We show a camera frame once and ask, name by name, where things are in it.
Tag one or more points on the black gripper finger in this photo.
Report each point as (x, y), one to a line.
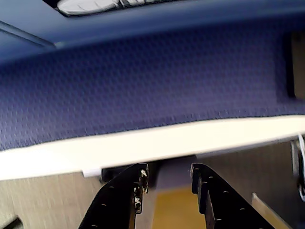
(114, 202)
(224, 207)

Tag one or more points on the yellow wooden board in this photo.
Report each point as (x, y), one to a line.
(176, 212)

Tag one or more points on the grey under-desk cabinet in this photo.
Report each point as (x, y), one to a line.
(175, 175)

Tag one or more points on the grey power strip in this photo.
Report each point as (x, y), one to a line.
(295, 159)

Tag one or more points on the small black floor object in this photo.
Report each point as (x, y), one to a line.
(12, 224)

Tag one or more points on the blue fabric partition panel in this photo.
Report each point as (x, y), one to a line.
(143, 86)

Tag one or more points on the blue overhead cabinet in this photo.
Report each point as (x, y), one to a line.
(35, 21)

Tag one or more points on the black poster white dishrack print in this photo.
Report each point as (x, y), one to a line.
(95, 6)

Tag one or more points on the black desk bracket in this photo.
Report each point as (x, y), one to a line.
(110, 173)

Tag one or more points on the grey desk bracket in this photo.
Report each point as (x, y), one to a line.
(91, 173)

